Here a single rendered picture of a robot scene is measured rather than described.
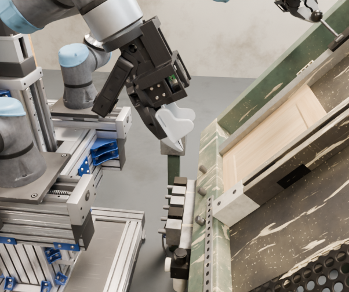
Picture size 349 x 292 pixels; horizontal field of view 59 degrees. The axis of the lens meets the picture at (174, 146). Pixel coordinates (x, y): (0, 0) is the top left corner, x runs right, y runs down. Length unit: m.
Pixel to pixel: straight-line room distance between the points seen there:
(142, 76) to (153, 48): 0.04
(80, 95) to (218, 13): 3.31
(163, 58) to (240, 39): 4.07
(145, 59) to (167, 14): 4.01
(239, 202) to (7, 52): 0.83
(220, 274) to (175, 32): 3.92
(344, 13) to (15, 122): 1.17
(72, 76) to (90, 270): 0.99
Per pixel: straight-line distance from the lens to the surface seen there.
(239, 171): 1.09
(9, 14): 0.53
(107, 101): 0.50
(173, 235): 1.16
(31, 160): 0.96
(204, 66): 4.60
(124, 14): 0.43
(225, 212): 0.94
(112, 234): 1.88
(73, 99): 1.33
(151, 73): 0.44
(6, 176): 0.96
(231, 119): 1.45
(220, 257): 0.89
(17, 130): 0.91
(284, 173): 0.86
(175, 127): 0.49
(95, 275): 1.73
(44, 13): 0.50
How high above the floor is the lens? 1.61
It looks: 33 degrees down
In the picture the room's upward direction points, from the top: straight up
